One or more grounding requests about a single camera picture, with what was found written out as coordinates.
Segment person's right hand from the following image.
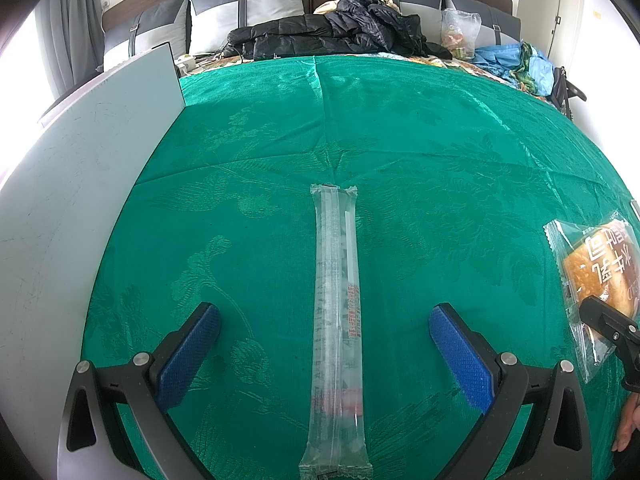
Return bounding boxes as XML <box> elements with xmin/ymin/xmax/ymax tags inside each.
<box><xmin>613</xmin><ymin>393</ymin><xmax>640</xmax><ymax>454</ymax></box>

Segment long pale stick packet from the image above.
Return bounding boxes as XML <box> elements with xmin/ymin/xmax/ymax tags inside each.
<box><xmin>298</xmin><ymin>183</ymin><xmax>374</xmax><ymax>479</ymax></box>

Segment black puffer jacket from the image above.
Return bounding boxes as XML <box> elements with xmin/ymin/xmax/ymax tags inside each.
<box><xmin>222</xmin><ymin>0</ymin><xmax>454</xmax><ymax>62</ymax></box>

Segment floral bedsheet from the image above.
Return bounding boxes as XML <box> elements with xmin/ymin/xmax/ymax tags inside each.
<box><xmin>176</xmin><ymin>49</ymin><xmax>552</xmax><ymax>102</ymax></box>

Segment grey curtain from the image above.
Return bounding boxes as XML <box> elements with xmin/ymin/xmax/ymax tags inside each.
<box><xmin>36</xmin><ymin>0</ymin><xmax>104</xmax><ymax>102</ymax></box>

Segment small white device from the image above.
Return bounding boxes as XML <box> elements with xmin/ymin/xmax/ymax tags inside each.
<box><xmin>172</xmin><ymin>54</ymin><xmax>199</xmax><ymax>79</ymax></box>

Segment clear bread packet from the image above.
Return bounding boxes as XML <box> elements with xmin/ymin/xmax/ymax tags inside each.
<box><xmin>543</xmin><ymin>210</ymin><xmax>640</xmax><ymax>384</ymax></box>

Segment long white box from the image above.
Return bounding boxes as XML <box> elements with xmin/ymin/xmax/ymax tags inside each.
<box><xmin>0</xmin><ymin>42</ymin><xmax>187</xmax><ymax>471</ymax></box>

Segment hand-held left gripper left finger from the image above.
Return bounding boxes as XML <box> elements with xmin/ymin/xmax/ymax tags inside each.
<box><xmin>56</xmin><ymin>301</ymin><xmax>223</xmax><ymax>480</ymax></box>

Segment clear plastic bag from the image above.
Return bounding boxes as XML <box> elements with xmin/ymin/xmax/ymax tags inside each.
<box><xmin>439</xmin><ymin>7</ymin><xmax>482</xmax><ymax>62</ymax></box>

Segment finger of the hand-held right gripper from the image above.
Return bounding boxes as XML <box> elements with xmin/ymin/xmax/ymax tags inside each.
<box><xmin>579</xmin><ymin>295</ymin><xmax>640</xmax><ymax>357</ymax></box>
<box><xmin>621</xmin><ymin>357</ymin><xmax>640</xmax><ymax>392</ymax></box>

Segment dark handbag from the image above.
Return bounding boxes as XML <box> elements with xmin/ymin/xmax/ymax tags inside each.
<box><xmin>549</xmin><ymin>64</ymin><xmax>589</xmax><ymax>122</ymax></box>

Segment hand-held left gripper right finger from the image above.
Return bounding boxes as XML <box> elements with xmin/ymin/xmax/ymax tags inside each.
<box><xmin>428</xmin><ymin>301</ymin><xmax>594</xmax><ymax>480</ymax></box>

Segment green satin blanket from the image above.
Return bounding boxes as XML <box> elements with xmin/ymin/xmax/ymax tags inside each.
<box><xmin>80</xmin><ymin>54</ymin><xmax>640</xmax><ymax>480</ymax></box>

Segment blue crumpled cloth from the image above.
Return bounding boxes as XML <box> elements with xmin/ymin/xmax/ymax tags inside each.
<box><xmin>471</xmin><ymin>41</ymin><xmax>557</xmax><ymax>97</ymax></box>

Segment hanging black cable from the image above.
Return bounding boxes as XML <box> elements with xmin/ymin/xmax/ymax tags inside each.
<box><xmin>546</xmin><ymin>0</ymin><xmax>567</xmax><ymax>62</ymax></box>

